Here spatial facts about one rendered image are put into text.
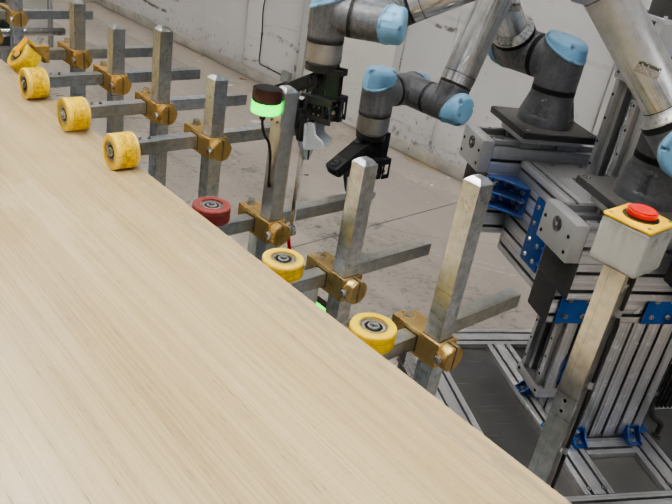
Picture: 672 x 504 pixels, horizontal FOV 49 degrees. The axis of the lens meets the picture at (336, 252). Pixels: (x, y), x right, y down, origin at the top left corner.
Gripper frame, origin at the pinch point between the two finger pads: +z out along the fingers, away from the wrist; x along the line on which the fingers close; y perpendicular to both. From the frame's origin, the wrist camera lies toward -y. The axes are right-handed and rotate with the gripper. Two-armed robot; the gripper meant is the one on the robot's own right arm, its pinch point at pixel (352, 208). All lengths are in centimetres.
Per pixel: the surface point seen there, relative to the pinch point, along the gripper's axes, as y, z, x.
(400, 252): -10.1, -3.5, -26.5
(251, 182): 100, 85, 177
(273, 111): -33.1, -31.2, -7.0
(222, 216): -41.3, -8.6, -4.1
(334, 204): -7.8, -3.5, -1.5
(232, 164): 104, 85, 203
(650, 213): -28, -42, -81
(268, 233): -31.6, -4.0, -7.4
